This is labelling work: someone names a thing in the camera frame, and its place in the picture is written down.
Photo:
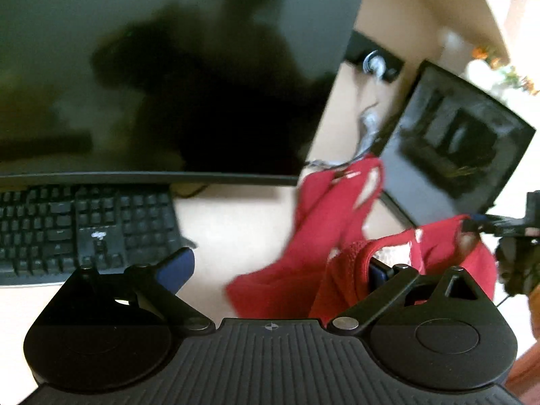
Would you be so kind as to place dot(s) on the person's right forearm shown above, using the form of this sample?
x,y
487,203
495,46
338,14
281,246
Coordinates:
x,y
534,316

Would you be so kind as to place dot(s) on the person's right hand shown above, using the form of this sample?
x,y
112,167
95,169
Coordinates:
x,y
517,268

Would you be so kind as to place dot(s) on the white plug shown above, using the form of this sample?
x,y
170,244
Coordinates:
x,y
375,63

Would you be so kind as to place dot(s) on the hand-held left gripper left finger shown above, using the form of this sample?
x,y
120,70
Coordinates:
x,y
179,268

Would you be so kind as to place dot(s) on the black computer monitor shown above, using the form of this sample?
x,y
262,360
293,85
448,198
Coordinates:
x,y
168,71

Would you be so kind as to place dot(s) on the black laptop screen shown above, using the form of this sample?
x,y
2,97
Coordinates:
x,y
455,143

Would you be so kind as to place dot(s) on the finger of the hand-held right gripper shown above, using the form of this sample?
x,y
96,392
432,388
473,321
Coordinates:
x,y
481,222

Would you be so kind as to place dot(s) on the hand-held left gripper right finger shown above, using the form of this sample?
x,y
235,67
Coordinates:
x,y
377,274

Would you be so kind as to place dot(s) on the black keyboard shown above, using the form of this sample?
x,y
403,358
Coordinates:
x,y
84,236

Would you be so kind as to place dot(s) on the orange flowers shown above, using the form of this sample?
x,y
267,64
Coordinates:
x,y
504,69

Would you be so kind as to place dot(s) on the red hoodie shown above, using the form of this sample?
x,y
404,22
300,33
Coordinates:
x,y
320,219

